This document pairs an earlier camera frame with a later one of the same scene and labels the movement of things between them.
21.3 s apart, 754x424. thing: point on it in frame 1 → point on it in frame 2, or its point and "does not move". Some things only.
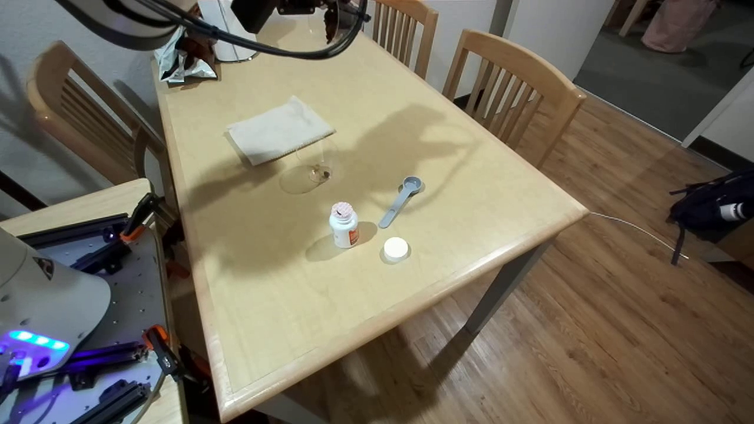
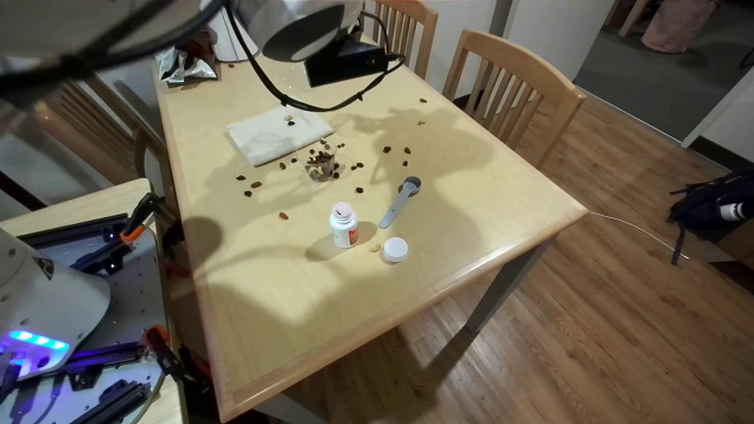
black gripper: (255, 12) → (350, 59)
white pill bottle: (341, 219) does not move
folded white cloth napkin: (275, 129) does not move
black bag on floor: (713, 202) does not move
